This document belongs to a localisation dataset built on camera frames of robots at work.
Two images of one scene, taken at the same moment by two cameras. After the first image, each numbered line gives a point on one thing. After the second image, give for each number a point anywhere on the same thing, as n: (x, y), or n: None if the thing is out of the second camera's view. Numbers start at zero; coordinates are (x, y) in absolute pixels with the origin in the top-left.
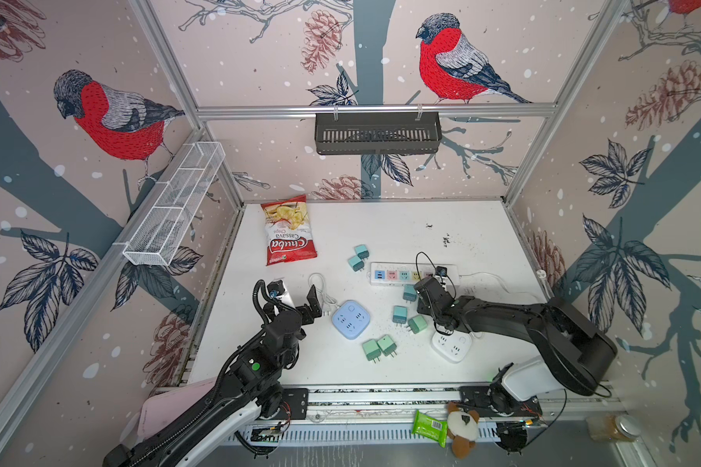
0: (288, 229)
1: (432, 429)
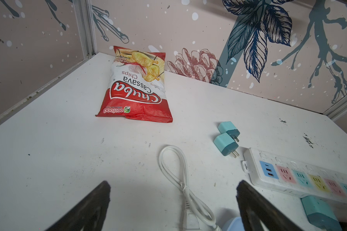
0: (137, 88)
1: None
